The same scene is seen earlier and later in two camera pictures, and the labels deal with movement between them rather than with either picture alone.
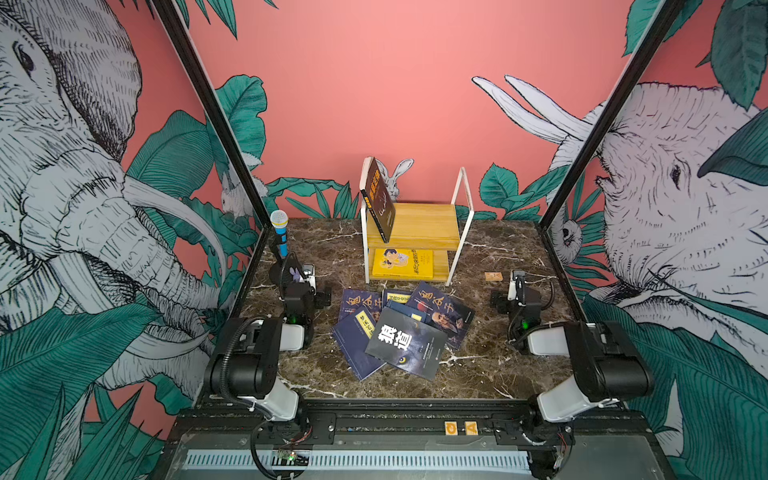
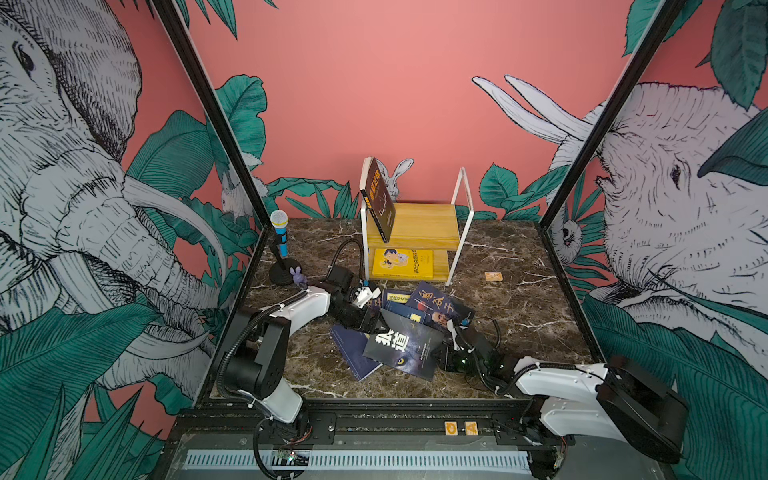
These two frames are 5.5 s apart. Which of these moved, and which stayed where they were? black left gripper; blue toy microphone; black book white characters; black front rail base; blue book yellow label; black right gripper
Moved: black right gripper; black left gripper
Stayed: black front rail base; black book white characters; blue book yellow label; blue toy microphone
